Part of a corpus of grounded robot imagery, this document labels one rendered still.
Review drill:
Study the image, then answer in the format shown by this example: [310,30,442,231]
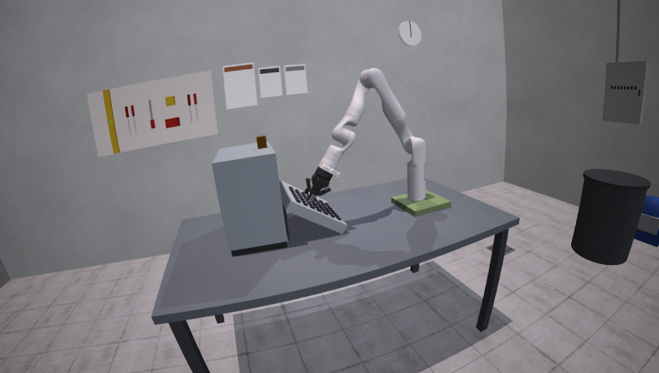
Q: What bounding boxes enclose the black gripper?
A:
[305,166,333,203]

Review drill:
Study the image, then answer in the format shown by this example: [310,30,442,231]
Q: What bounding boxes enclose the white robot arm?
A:
[319,68,426,201]

